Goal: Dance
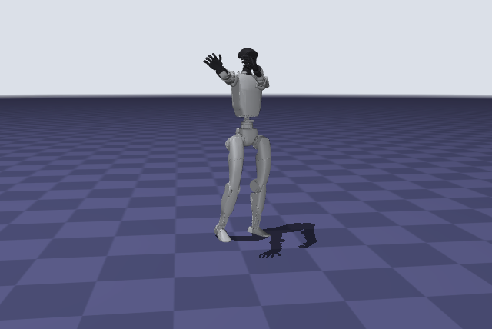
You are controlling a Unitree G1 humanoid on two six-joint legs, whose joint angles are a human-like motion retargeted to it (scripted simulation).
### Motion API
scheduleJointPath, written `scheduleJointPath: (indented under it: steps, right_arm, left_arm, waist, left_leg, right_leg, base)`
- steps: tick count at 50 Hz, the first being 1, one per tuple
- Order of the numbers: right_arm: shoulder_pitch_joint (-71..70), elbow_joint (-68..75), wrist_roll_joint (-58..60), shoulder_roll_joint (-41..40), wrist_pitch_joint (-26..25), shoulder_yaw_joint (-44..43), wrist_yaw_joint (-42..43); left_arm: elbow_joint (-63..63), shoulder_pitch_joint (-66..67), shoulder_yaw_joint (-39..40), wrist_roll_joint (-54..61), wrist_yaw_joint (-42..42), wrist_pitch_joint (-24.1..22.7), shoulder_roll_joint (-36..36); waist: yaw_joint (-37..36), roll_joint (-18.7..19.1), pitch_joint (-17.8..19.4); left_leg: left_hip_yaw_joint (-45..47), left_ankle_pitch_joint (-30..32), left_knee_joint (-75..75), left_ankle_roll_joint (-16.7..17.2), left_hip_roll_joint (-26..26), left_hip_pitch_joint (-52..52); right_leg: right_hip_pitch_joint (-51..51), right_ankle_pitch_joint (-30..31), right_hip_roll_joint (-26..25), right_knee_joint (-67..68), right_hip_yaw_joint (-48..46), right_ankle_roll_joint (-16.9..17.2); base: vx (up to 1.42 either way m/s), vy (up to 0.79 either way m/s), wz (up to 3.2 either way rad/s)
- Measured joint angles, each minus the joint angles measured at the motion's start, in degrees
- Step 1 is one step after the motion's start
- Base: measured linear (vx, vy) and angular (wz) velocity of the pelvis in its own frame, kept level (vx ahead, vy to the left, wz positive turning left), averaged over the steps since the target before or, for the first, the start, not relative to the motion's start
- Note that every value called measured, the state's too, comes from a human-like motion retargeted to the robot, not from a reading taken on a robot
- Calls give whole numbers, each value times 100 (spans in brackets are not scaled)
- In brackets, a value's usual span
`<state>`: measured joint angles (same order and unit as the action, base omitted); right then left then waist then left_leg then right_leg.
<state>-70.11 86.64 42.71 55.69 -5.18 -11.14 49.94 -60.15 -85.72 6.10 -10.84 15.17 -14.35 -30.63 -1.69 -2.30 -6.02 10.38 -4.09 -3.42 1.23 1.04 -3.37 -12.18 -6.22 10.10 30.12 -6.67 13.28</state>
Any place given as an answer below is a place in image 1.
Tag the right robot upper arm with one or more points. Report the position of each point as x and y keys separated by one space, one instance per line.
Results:
x=234 y=79

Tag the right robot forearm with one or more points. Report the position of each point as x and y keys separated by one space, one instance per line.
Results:
x=224 y=76

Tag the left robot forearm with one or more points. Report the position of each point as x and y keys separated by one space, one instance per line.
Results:
x=261 y=81

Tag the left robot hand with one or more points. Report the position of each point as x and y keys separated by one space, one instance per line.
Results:
x=251 y=63

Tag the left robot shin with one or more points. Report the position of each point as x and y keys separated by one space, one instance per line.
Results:
x=257 y=206

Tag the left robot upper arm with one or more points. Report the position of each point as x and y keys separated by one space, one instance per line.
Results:
x=263 y=88

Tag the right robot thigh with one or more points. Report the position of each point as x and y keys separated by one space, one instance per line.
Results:
x=235 y=146

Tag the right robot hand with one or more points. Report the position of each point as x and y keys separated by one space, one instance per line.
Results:
x=215 y=64

